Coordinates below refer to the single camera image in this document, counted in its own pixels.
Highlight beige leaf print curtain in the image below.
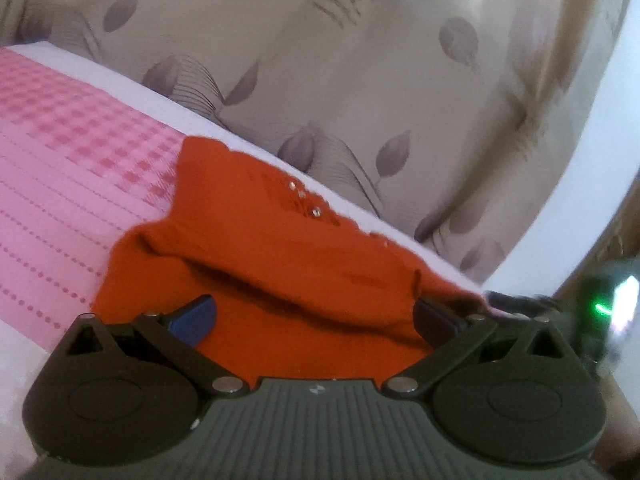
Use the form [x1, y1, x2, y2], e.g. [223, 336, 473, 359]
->
[0, 0, 632, 286]

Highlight orange knitted garment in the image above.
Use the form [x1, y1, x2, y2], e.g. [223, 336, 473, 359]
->
[92, 136, 493, 381]

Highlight pink checked bed blanket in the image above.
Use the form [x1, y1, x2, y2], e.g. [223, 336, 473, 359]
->
[0, 42, 493, 461]

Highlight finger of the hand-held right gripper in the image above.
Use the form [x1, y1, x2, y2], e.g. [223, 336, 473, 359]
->
[486, 289, 570, 318]

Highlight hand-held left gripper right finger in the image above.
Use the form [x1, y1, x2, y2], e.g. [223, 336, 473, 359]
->
[382, 297, 583, 398]

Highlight brown wooden door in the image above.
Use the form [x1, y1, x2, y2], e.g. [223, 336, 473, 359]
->
[552, 195, 640, 306]

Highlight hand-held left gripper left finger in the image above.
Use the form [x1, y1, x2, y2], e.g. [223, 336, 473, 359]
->
[56, 296, 248, 398]

